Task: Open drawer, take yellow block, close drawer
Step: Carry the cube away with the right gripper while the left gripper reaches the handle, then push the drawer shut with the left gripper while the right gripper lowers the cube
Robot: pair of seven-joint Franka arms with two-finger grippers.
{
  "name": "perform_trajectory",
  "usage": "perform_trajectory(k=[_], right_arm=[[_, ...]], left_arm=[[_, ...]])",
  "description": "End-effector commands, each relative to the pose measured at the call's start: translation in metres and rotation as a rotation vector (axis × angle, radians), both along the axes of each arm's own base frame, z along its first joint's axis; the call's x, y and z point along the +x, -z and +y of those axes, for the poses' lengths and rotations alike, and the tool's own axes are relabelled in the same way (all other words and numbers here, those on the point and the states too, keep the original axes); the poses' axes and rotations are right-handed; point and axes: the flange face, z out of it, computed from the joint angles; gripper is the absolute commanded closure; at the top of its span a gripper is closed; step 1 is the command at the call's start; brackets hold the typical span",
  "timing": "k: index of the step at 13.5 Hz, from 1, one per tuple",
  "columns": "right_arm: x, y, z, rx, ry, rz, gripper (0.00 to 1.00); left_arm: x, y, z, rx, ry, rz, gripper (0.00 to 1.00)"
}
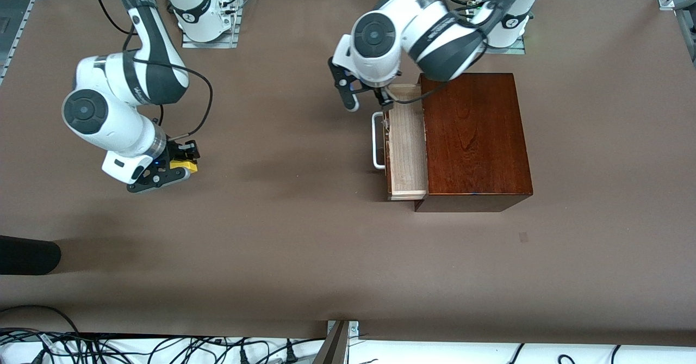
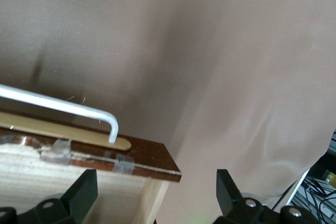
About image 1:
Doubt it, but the light wood drawer white handle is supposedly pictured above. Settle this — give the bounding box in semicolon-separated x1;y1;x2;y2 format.
372;84;430;201

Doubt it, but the dark brown wooden cabinet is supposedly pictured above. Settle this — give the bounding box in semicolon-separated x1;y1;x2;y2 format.
414;72;533;213

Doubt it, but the black rounded object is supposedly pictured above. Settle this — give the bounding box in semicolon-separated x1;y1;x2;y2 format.
0;235;62;276

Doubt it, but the aluminium profile bar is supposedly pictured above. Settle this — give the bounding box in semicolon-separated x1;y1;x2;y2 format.
313;320;361;364

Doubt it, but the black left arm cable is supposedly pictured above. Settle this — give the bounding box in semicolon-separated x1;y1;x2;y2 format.
391;0;506;106

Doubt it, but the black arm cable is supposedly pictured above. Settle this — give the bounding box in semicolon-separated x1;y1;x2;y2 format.
90;0;214;140
391;0;506;106

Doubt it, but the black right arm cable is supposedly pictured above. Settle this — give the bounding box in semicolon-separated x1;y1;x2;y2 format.
90;0;214;140

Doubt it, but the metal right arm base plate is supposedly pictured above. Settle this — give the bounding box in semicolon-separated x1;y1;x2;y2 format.
181;5;241;50

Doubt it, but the black looped floor cable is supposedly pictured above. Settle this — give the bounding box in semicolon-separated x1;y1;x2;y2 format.
0;304;82;335

